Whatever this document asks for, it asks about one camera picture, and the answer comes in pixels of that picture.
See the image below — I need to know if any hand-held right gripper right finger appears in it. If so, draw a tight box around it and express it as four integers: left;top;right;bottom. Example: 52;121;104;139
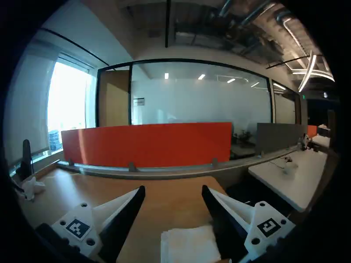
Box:
202;185;297;263

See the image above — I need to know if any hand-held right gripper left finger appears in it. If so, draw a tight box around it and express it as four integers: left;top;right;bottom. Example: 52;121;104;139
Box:
50;185;145;263

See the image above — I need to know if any white towel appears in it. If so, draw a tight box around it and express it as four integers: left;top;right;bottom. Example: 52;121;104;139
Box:
160;223;222;263

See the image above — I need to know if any white desk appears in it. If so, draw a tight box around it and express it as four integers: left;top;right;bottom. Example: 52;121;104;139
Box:
248;135;331;213

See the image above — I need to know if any heap of white towels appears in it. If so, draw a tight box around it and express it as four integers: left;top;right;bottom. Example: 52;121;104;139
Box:
21;176;46;203

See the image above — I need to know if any grey desk screen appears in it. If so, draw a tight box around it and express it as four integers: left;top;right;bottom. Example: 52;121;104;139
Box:
256;122;308;160

